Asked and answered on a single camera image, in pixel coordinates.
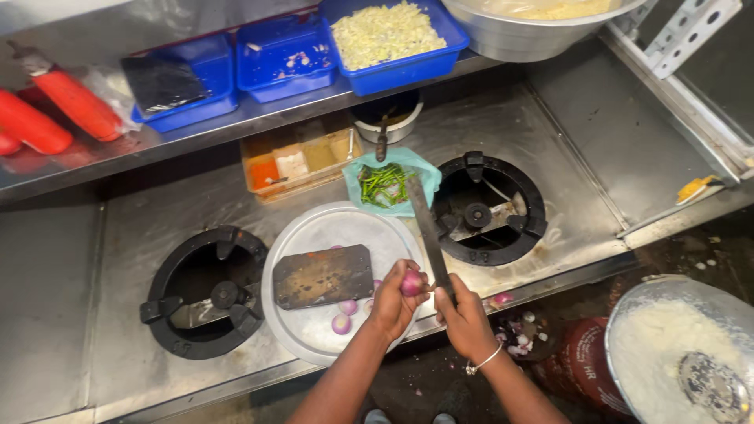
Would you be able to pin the blue tray with cabbage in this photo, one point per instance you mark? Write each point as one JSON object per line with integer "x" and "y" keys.
{"x": 406, "y": 73}

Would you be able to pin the half-peeled red onion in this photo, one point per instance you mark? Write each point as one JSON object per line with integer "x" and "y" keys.
{"x": 412, "y": 283}

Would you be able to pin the blue tray nearly empty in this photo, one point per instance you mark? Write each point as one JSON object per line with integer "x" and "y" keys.
{"x": 283, "y": 65}

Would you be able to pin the person's left hand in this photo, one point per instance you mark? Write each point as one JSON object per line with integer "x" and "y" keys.
{"x": 389, "y": 306}

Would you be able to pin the steel skimmer ladle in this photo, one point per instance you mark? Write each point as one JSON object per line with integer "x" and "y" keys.
{"x": 713, "y": 386}

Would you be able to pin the person's right shoe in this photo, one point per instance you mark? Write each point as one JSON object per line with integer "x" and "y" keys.
{"x": 444, "y": 419}

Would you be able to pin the green plastic bag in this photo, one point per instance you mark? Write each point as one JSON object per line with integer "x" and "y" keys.
{"x": 412, "y": 159}

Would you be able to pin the slotted metal angle bracket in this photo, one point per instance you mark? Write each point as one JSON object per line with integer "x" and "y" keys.
{"x": 689, "y": 35}

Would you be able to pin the bowl of onion peels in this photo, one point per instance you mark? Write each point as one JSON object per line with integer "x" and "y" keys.
{"x": 521, "y": 335}

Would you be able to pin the clear plastic bag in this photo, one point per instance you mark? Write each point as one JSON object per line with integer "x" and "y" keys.
{"x": 115, "y": 94}

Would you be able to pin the large pot of rice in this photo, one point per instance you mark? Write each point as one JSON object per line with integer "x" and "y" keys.
{"x": 648, "y": 359}

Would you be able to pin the dark worn cutting board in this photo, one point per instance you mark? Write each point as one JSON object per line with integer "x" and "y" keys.
{"x": 323, "y": 277}

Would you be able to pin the person's right hand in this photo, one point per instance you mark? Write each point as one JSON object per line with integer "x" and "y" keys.
{"x": 468, "y": 324}

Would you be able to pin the red gas cylinder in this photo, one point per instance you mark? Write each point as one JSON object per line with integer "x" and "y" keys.
{"x": 580, "y": 365}

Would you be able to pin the small steel pot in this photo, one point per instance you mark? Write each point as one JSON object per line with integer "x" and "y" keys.
{"x": 406, "y": 123}

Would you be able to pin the person's left shoe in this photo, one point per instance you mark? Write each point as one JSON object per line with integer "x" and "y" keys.
{"x": 377, "y": 417}

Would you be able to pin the bunch of green chillies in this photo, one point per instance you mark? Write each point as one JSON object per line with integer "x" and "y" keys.
{"x": 383, "y": 185}

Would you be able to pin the person's shoe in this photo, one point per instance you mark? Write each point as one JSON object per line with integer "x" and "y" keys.
{"x": 444, "y": 419}
{"x": 377, "y": 417}

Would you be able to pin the yellow scrub brush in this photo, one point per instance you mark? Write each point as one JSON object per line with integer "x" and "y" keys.
{"x": 692, "y": 189}

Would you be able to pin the round steel plate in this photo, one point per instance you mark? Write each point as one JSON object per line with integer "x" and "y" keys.
{"x": 330, "y": 224}

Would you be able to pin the chopped cabbage heap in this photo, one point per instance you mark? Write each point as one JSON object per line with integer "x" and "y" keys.
{"x": 383, "y": 35}

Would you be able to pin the blue tray with black bag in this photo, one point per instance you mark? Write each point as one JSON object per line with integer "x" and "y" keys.
{"x": 218, "y": 70}

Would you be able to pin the small steel spoon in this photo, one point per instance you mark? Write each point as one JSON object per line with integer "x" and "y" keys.
{"x": 350, "y": 144}

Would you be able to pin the long steel knife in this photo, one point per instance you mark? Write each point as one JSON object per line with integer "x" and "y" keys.
{"x": 429, "y": 229}

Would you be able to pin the black cast iron burner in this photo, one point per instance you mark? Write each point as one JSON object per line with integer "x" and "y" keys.
{"x": 530, "y": 194}
{"x": 176, "y": 338}

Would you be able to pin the peeled small onion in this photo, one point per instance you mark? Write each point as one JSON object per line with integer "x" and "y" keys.
{"x": 368, "y": 306}
{"x": 341, "y": 324}
{"x": 377, "y": 285}
{"x": 348, "y": 307}

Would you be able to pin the red bottle with dark cap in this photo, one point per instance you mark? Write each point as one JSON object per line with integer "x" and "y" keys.
{"x": 79, "y": 103}

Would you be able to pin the black plastic bag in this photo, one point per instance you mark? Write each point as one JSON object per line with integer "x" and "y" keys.
{"x": 162, "y": 85}

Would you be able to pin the spice box with compartments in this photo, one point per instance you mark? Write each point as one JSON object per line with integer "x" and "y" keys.
{"x": 294, "y": 162}

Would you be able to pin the steel shelf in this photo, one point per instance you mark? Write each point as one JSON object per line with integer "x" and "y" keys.
{"x": 176, "y": 147}

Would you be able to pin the large steel bowl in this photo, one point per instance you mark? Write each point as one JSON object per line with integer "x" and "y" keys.
{"x": 518, "y": 38}

